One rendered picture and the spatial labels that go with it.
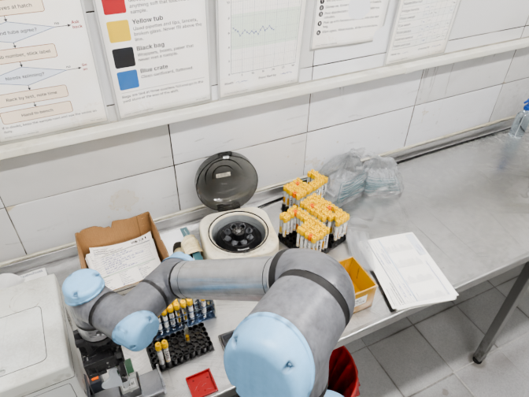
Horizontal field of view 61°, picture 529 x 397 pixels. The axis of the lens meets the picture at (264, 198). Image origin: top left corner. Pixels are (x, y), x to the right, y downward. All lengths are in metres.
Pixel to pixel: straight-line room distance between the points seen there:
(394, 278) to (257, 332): 1.04
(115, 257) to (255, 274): 0.87
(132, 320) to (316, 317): 0.40
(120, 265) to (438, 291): 1.02
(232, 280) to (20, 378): 0.49
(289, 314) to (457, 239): 1.28
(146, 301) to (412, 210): 1.22
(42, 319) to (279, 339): 0.70
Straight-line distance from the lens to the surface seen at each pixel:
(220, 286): 0.79
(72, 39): 1.29
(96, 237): 1.57
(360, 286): 1.48
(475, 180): 2.11
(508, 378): 2.60
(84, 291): 0.91
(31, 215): 1.56
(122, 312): 0.88
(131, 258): 1.52
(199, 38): 1.37
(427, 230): 1.78
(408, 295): 1.51
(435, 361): 2.50
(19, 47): 1.29
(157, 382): 1.27
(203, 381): 1.30
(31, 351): 1.09
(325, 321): 0.59
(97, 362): 1.08
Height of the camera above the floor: 2.02
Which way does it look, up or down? 39 degrees down
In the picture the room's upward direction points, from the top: 1 degrees clockwise
